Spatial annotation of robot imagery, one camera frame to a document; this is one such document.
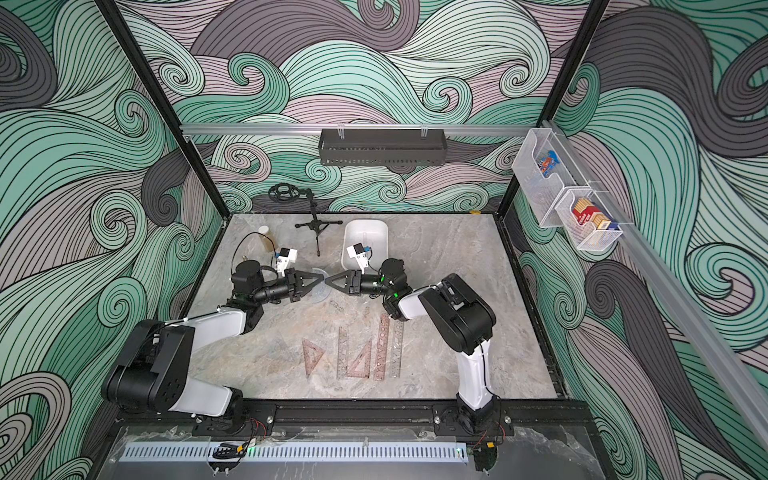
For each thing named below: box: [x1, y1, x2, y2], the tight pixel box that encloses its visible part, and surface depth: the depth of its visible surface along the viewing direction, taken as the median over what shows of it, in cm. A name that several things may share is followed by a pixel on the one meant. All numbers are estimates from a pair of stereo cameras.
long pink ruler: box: [374, 314, 390, 381], surface depth 87 cm
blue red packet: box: [537, 150, 560, 176], surface depth 85 cm
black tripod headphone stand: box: [268, 182, 343, 257], surface depth 97 cm
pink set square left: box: [302, 339, 326, 378], surface depth 87 cm
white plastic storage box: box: [341, 219, 389, 272], surface depth 113 cm
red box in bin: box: [572, 198, 612, 230], surface depth 67 cm
